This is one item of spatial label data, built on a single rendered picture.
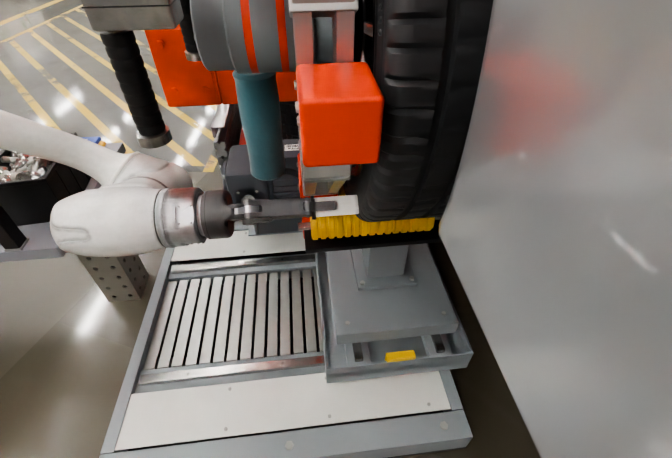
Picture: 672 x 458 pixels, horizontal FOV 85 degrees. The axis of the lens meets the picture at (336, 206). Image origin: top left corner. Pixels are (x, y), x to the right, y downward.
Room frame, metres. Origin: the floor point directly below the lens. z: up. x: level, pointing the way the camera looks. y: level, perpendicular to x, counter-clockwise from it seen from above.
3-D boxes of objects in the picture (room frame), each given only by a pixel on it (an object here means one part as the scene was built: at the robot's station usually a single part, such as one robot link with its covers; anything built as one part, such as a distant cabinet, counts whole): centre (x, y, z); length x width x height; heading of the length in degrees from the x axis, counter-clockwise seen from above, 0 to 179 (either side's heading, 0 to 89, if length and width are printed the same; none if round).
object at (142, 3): (0.46, 0.23, 0.93); 0.09 x 0.05 x 0.05; 96
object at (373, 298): (0.67, -0.13, 0.32); 0.40 x 0.30 x 0.28; 6
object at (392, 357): (0.67, -0.13, 0.13); 0.50 x 0.36 x 0.10; 6
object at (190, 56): (0.80, 0.29, 0.83); 0.04 x 0.04 x 0.16
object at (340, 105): (0.34, 0.00, 0.85); 0.09 x 0.08 x 0.07; 6
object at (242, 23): (0.64, 0.11, 0.85); 0.21 x 0.14 x 0.14; 96
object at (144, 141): (0.46, 0.26, 0.83); 0.04 x 0.04 x 0.16
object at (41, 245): (0.73, 0.69, 0.44); 0.43 x 0.17 x 0.03; 6
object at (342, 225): (0.54, -0.07, 0.51); 0.29 x 0.06 x 0.06; 96
